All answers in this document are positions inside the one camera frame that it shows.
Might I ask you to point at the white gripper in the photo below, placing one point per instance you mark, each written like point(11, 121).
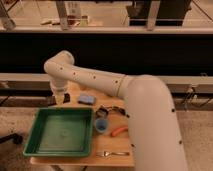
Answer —
point(58, 93)

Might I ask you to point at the black eraser block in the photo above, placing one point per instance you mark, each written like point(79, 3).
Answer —
point(67, 98)

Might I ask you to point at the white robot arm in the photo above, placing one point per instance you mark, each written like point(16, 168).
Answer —
point(152, 124)

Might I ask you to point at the green plastic tray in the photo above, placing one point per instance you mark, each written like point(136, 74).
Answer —
point(60, 132)

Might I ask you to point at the blue sponge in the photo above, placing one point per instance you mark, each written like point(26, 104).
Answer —
point(86, 99)

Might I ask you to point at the blue plastic cup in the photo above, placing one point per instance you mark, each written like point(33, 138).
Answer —
point(101, 125)

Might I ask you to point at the black floor object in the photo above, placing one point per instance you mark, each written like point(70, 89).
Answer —
point(15, 138)

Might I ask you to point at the orange carrot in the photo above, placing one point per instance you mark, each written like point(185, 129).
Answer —
point(119, 130)

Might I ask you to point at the silver fork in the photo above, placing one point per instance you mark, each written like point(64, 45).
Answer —
point(107, 153)

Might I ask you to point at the black handled peeler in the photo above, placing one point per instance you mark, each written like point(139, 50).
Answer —
point(104, 111)

